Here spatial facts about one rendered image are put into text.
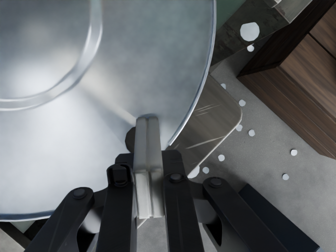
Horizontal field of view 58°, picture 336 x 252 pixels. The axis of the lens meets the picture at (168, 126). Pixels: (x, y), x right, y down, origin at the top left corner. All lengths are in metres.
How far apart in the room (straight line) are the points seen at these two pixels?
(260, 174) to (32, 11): 0.96
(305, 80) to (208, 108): 0.52
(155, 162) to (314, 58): 0.62
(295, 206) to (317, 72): 0.57
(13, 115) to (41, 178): 0.05
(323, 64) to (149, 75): 0.58
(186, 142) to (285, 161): 0.91
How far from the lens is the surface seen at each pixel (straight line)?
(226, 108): 0.23
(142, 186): 0.15
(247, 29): 0.38
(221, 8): 0.38
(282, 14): 0.43
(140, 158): 0.16
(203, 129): 0.23
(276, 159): 1.11
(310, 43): 0.75
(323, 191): 1.21
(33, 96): 0.23
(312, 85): 0.74
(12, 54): 0.24
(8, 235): 0.43
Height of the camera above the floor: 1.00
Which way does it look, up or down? 84 degrees down
